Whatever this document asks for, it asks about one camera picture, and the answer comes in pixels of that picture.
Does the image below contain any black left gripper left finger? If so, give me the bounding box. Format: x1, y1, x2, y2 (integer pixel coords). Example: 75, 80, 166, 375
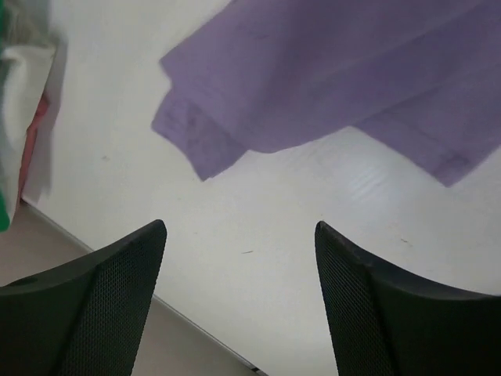
1, 219, 167, 375

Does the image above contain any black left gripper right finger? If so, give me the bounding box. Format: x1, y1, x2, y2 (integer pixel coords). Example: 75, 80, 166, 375
315, 222, 500, 375

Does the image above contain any green t shirt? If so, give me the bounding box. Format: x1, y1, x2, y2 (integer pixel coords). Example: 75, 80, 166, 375
0, 0, 13, 234

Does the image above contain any red t shirt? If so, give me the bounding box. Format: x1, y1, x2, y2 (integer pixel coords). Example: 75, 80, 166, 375
17, 92, 50, 204

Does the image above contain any purple t shirt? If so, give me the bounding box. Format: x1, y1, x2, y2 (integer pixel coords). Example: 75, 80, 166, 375
152, 1, 500, 186

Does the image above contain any cream white t shirt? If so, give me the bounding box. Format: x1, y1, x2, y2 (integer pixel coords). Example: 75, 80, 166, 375
1, 1, 66, 225

